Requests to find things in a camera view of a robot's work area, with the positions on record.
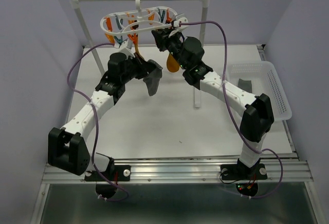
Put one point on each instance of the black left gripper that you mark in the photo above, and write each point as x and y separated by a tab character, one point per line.
145	67

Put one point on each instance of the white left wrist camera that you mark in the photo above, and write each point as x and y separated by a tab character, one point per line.
125	47

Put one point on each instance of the orange brown sock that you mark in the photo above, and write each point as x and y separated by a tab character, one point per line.
136	47

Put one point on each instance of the teal clothes peg right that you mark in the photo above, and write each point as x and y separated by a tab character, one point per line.
161	14

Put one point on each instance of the white plastic basket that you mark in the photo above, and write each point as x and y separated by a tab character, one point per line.
264	80

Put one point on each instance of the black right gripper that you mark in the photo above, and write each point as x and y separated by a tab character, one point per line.
159	35

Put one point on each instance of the white clothes rack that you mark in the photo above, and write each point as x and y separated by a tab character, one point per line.
76	7

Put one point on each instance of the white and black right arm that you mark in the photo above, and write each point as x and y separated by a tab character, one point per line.
255	111

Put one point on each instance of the aluminium mounting rail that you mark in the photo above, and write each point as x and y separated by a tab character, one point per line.
184	171

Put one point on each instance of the orange clothes peg right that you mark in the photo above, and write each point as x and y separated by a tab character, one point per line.
133	37

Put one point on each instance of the white clip hanger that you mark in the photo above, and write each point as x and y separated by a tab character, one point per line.
135	21

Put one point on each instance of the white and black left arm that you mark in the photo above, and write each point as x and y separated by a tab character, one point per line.
67	149

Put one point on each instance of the grey sock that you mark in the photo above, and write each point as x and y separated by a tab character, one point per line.
152	79
245	85

